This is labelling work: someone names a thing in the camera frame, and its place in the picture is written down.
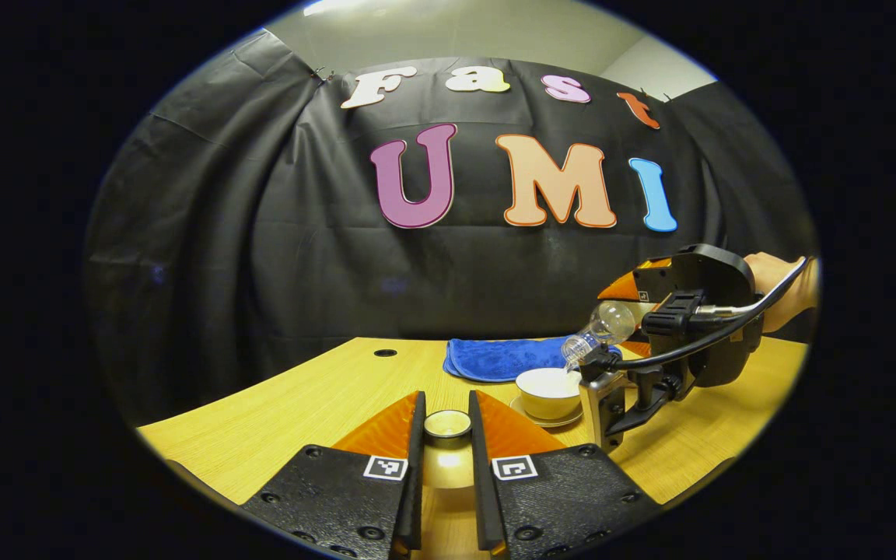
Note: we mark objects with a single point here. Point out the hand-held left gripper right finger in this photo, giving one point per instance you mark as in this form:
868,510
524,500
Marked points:
483,498

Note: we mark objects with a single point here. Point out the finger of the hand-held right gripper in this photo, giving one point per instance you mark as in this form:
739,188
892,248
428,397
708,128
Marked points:
636,349
627,286

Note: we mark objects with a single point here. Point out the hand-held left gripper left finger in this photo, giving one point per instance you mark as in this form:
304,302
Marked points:
415,482

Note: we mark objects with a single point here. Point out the clear water bottle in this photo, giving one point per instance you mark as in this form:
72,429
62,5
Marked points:
607,325

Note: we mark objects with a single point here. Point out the cream teacup lid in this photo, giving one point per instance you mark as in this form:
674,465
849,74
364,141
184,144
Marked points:
448,424

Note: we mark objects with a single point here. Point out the cream teacup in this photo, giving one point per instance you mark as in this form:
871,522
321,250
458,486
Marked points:
547,393

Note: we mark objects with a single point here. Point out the cream saucer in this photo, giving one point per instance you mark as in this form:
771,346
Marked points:
549,422

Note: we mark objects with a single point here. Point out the blue towel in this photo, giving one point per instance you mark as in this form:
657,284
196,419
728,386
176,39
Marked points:
495,359

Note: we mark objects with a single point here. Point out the black backdrop cloth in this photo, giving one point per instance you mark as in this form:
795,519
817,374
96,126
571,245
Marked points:
261,257

